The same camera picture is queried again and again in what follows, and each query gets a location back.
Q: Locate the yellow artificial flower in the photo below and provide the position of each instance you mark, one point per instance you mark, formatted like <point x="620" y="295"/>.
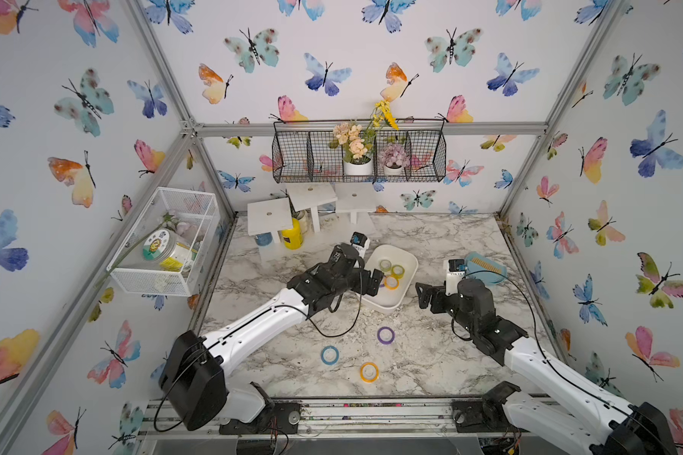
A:
<point x="382" y="116"/>

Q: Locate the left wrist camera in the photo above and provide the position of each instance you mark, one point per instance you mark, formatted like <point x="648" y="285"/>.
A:
<point x="360" y="242"/>

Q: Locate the white stool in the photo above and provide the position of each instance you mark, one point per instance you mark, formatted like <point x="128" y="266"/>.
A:
<point x="310" y="196"/>
<point x="271" y="216"/>
<point x="355" y="199"/>

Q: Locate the pale green tape roll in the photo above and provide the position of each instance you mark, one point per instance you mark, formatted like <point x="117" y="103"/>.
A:
<point x="385" y="265"/>

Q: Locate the yellow bottle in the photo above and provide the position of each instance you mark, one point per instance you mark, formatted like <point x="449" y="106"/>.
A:
<point x="292" y="238"/>

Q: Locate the orange tape roll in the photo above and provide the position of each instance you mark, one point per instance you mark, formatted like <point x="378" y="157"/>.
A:
<point x="391" y="282"/>
<point x="369" y="372"/>

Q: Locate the round tin in box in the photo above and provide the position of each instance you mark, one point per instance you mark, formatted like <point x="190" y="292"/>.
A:
<point x="162" y="245"/>

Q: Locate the white pot purple flowers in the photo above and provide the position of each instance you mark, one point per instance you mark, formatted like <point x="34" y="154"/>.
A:
<point x="395" y="160"/>

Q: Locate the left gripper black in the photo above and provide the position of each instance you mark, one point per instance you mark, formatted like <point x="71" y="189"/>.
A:
<point x="362" y="286"/>

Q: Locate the teal brush dish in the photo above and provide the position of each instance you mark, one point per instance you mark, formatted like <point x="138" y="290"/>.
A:
<point x="484" y="269"/>

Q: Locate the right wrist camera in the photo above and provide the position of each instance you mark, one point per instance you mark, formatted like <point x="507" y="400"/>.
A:
<point x="456" y="270"/>

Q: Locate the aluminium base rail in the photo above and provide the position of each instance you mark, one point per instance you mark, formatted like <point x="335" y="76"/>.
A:
<point x="385" y="417"/>

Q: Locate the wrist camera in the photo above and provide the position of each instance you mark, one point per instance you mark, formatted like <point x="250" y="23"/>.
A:
<point x="360" y="242"/>
<point x="456" y="270"/>

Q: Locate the white storage box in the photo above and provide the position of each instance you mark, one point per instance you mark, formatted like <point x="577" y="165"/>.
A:
<point x="387" y="301"/>

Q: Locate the blue tape roll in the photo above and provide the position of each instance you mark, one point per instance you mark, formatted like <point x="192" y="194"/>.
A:
<point x="330" y="355"/>

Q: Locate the white pot peach flowers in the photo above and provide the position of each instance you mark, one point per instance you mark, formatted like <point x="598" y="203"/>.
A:
<point x="351" y="139"/>

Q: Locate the blue cup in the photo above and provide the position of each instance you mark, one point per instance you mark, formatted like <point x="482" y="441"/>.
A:
<point x="263" y="239"/>

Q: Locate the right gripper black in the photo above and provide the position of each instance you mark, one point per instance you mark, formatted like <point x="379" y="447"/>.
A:
<point x="439" y="295"/>

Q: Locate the white stool middle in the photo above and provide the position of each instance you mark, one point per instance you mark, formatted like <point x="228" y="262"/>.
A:
<point x="310" y="196"/>

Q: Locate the white stool right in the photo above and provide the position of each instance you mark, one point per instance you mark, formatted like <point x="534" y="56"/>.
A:
<point x="355" y="199"/>

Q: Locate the white stool left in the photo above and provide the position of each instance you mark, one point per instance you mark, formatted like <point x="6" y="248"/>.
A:
<point x="271" y="216"/>

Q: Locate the purple tape roll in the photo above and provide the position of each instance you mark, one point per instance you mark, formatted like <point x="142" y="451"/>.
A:
<point x="386" y="335"/>

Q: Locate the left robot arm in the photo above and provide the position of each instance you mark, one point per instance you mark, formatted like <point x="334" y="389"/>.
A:
<point x="196" y="377"/>

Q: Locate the black wire wall basket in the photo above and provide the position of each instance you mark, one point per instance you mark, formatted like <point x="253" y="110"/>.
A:
<point x="300" y="153"/>

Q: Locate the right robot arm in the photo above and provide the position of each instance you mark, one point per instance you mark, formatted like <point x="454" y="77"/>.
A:
<point x="585" y="418"/>

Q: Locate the clear acrylic wall box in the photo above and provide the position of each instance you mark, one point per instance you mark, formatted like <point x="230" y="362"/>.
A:
<point x="193" y="215"/>

